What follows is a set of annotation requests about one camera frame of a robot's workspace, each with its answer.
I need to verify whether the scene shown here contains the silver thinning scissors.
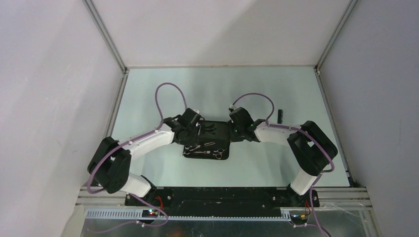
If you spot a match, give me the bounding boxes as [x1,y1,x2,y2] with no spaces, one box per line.
[183,142,215,155]

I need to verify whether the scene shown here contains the black comb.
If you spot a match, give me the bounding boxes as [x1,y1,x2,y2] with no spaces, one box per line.
[277,109,284,124]

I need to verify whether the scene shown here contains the left controller board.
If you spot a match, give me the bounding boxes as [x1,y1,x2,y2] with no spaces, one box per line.
[141,209,160,218]

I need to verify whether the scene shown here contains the aluminium corner frame post left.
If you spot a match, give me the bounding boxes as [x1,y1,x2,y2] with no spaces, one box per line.
[82,0,127,74]

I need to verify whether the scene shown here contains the aluminium front rail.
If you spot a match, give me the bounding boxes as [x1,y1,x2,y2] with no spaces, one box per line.
[76,187,372,221]

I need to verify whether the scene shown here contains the aluminium corner frame post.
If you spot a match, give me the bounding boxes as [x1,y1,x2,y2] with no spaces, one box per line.
[314,0,359,76]
[82,0,127,74]

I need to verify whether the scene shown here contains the silver cutting scissors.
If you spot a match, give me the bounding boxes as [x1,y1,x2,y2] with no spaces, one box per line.
[212,148,226,159]

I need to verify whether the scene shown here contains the right controller board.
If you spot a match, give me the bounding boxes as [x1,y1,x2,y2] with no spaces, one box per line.
[291,214,310,223]

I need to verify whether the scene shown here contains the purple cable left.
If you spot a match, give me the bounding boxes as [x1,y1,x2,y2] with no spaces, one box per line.
[86,82,188,226]

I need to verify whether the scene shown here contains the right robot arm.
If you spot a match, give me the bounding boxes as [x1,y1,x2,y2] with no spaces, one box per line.
[228,105,338,206]

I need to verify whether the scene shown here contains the black zip tool case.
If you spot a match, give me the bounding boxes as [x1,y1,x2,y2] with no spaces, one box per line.
[182,120,230,160]

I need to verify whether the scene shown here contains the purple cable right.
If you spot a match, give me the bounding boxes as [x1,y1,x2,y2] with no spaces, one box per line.
[233,93,335,237]

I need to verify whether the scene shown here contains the purple cable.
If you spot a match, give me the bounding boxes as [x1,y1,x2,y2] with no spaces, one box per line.
[86,82,188,226]
[233,93,335,237]

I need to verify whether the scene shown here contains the aluminium corner frame post right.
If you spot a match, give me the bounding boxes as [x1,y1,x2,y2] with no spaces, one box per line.
[314,0,359,76]

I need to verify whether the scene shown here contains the controller board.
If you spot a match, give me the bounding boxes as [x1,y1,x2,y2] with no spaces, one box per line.
[141,209,160,218]
[291,214,310,223]

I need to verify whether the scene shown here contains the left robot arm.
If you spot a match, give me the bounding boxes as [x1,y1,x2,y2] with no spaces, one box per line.
[87,108,203,206]

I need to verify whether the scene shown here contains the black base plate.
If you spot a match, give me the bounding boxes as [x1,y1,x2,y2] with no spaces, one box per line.
[143,187,320,218]

